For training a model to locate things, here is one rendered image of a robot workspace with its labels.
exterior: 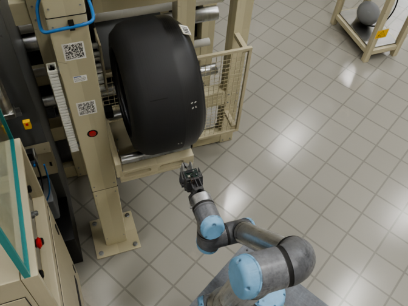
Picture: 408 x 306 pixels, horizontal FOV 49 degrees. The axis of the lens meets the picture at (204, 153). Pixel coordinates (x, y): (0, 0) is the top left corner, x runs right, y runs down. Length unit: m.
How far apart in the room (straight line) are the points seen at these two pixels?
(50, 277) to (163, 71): 0.89
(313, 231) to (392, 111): 1.35
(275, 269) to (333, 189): 2.06
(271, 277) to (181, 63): 0.88
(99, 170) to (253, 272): 1.19
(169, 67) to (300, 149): 1.85
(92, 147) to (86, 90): 0.35
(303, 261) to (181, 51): 0.91
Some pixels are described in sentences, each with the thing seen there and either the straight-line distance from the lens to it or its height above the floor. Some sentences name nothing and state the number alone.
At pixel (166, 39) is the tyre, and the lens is 1.77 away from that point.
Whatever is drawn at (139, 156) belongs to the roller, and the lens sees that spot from 2.07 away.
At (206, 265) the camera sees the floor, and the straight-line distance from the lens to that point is 2.80.
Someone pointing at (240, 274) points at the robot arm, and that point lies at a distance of 1.23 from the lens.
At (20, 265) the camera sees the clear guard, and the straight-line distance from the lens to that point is 1.39.
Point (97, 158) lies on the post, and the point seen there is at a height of 0.88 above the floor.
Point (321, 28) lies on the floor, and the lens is 4.50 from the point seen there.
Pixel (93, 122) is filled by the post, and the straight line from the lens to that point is 1.95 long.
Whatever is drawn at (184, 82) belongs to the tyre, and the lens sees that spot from 1.72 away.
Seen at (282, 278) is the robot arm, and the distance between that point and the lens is 1.25.
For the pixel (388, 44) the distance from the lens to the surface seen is 4.32.
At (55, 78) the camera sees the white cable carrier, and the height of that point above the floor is 1.39.
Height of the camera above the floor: 2.57
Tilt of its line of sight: 52 degrees down
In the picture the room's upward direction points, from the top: 5 degrees clockwise
